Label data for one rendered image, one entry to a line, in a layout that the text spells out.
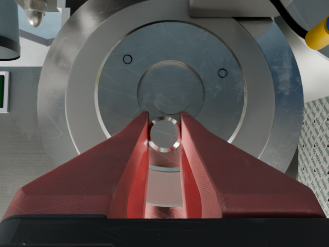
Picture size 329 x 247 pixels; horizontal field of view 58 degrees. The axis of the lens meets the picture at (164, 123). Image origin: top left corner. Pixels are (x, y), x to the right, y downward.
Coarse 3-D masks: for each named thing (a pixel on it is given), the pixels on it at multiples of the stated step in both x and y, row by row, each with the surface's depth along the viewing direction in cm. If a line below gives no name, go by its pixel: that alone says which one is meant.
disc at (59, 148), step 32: (96, 0) 17; (128, 0) 17; (64, 32) 17; (256, 32) 17; (64, 64) 16; (288, 64) 16; (64, 96) 16; (288, 96) 16; (64, 128) 16; (288, 128) 16; (64, 160) 16; (288, 160) 16
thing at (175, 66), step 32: (128, 32) 15; (160, 32) 15; (192, 32) 15; (128, 64) 14; (160, 64) 15; (192, 64) 14; (224, 64) 14; (96, 96) 14; (128, 96) 14; (160, 96) 14; (192, 96) 15; (224, 96) 14; (224, 128) 14; (160, 160) 14
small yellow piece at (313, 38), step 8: (272, 0) 14; (280, 0) 13; (280, 8) 13; (288, 16) 13; (328, 16) 11; (288, 24) 13; (296, 24) 13; (320, 24) 11; (328, 24) 11; (296, 32) 13; (304, 32) 13; (312, 32) 12; (320, 32) 11; (328, 32) 11; (312, 40) 12; (320, 40) 11; (328, 40) 11; (312, 48) 12; (320, 48) 12
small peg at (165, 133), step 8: (160, 120) 11; (168, 120) 11; (152, 128) 11; (160, 128) 11; (168, 128) 11; (176, 128) 11; (152, 136) 11; (160, 136) 11; (168, 136) 11; (176, 136) 11; (152, 144) 11; (160, 144) 11; (168, 144) 11; (176, 144) 11
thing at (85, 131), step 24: (144, 0) 17; (168, 0) 16; (120, 24) 16; (144, 24) 16; (216, 24) 16; (240, 24) 16; (96, 48) 16; (240, 48) 16; (72, 72) 16; (96, 72) 16; (264, 72) 16; (72, 96) 16; (264, 96) 16; (72, 120) 16; (96, 120) 16; (264, 120) 16; (96, 144) 16; (240, 144) 16; (264, 144) 16; (168, 192) 16
